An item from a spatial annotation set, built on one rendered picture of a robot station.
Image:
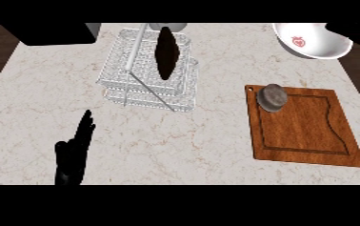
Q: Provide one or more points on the pale grey rounded object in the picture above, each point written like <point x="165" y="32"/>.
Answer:
<point x="168" y="27"/>

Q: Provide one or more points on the brown wooden cutting board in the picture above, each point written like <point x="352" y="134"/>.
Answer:
<point x="300" y="128"/>

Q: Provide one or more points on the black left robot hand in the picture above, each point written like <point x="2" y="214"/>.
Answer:
<point x="72" y="156"/>

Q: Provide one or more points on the black oblong object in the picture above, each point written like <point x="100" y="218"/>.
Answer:
<point x="168" y="55"/>

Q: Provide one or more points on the black appliance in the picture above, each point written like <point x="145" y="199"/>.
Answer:
<point x="52" y="34"/>

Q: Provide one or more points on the white bowl with red print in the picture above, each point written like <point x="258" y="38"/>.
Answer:
<point x="315" y="44"/>

